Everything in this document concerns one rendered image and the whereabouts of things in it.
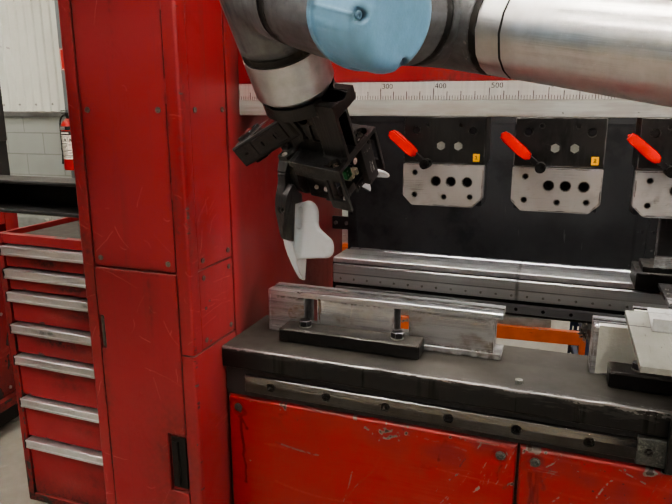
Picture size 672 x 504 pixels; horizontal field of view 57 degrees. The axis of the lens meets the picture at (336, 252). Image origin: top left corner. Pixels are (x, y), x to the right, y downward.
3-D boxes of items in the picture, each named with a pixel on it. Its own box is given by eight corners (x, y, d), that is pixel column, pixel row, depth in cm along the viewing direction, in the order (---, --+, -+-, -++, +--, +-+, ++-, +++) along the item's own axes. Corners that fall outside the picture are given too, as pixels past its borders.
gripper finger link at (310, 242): (322, 296, 63) (330, 208, 61) (277, 281, 66) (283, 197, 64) (338, 289, 66) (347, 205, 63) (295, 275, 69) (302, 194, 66)
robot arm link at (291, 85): (225, 66, 54) (277, 19, 58) (244, 110, 58) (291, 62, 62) (292, 73, 50) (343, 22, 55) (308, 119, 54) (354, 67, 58)
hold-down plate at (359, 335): (278, 341, 130) (278, 327, 129) (289, 332, 135) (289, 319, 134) (418, 360, 120) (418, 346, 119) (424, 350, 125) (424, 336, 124)
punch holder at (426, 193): (402, 204, 118) (404, 116, 115) (412, 198, 126) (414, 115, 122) (481, 208, 113) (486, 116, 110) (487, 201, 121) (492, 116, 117)
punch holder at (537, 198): (509, 210, 112) (515, 116, 108) (513, 203, 119) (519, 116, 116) (599, 214, 107) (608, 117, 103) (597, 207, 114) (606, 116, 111)
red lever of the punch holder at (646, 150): (633, 131, 98) (681, 172, 97) (631, 130, 102) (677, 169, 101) (624, 139, 99) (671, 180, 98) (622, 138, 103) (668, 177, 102)
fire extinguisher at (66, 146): (58, 170, 585) (52, 110, 572) (70, 168, 601) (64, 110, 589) (74, 170, 580) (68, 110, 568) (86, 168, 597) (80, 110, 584)
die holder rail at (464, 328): (269, 329, 137) (267, 288, 135) (280, 321, 142) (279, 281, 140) (500, 360, 120) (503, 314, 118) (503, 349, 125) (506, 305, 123)
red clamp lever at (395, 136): (391, 128, 112) (430, 164, 111) (397, 127, 116) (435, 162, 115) (385, 135, 113) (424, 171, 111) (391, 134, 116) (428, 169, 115)
